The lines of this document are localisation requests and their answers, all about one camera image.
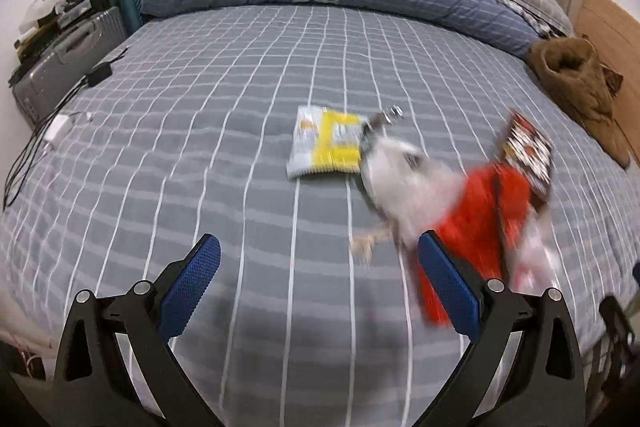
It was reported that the silver wrapper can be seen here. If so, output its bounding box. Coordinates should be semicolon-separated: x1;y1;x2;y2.
367;105;405;128

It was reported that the clear plastic bag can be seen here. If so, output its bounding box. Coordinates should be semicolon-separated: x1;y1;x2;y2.
510;207;563;298

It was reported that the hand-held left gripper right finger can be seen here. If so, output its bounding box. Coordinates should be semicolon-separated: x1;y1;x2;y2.
415;230;587;427

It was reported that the dark brown patterned cloth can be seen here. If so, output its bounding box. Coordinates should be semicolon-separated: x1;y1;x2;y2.
600;64;625;98

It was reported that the blue white striped cloth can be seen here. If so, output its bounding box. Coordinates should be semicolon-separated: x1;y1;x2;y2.
502;2;553;38

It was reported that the beige knotted cord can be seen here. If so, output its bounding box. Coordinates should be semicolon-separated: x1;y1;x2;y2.
350;227;396;265

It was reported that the silver suitcase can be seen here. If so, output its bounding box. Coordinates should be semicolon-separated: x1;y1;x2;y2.
10;7;128;122

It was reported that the white bundle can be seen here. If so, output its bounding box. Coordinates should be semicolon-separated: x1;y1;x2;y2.
20;0;68;32

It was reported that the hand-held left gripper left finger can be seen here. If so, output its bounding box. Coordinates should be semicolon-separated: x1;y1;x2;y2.
52;233;223;427

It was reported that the red black snack packet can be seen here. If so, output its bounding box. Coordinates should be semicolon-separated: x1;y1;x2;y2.
492;109;555;208

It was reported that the white plastic mailer bag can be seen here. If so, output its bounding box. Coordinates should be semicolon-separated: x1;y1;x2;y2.
357;132;461;248

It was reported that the brown fleece garment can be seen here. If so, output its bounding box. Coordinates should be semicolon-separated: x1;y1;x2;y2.
527;36;632;168

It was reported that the yellow white snack packet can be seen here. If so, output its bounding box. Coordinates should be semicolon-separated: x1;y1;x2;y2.
286;104;376;181

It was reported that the bed with grey checked sheet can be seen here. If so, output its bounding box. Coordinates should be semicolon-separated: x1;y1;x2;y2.
0;4;640;427

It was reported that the red plastic bag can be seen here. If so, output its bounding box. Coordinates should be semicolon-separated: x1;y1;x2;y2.
410;162;533;328

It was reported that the wooden headboard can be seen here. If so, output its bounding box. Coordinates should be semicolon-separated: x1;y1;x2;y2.
572;0;640;188

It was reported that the black power adapter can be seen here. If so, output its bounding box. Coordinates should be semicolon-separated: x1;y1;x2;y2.
85;63;113;85

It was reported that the white charger with cables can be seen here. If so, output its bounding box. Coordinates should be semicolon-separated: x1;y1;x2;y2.
2;47;131;210

